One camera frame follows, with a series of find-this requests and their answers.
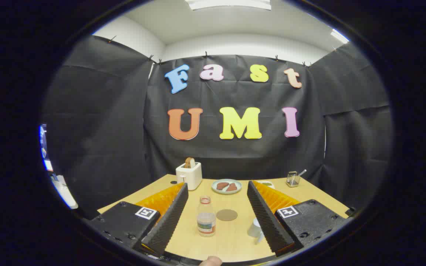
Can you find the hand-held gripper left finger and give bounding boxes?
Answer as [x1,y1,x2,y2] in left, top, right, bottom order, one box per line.
[86,182,189,258]

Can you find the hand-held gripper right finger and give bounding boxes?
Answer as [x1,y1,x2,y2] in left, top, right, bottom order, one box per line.
[247,180,350,257]

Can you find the white cup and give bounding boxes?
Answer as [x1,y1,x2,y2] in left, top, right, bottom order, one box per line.
[247,218,265,244]

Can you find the clear plastic juice bottle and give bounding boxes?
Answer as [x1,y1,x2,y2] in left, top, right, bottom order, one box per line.
[197,196,216,237]

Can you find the round brown coaster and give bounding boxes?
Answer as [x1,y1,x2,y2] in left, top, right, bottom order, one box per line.
[216,209,238,221]

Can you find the wooden table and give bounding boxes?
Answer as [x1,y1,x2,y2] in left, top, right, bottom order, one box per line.
[97,174,349,263]

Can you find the square glass container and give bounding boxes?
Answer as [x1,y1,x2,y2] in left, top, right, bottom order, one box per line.
[286,171,301,188]

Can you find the pale green plate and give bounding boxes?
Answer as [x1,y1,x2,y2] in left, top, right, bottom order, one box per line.
[212,179,242,195]

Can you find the white toaster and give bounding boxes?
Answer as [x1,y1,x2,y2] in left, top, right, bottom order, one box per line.
[176,162,203,191]

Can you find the black backdrop cloth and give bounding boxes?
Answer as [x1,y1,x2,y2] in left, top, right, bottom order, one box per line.
[42,35,394,218]

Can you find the small ceiling light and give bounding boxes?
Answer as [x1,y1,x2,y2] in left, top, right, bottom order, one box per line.
[330,29,349,44]

